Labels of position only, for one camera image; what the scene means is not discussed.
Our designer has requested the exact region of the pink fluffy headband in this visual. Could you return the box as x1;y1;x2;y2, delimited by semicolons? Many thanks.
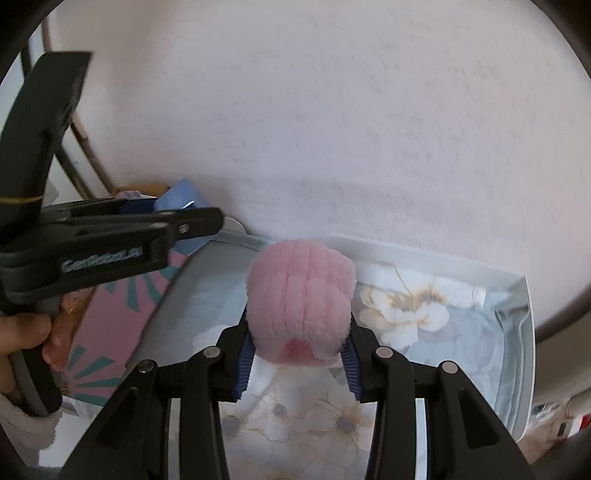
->
246;240;356;367

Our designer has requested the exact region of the small dark blue box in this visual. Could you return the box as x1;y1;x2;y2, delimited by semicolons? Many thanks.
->
153;179;212;257

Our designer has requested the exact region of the pink teal cardboard box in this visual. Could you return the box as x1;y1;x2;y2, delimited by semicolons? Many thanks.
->
61;237;209;406

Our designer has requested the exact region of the person's left hand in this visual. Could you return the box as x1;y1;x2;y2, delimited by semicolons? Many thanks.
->
1;292;88;403

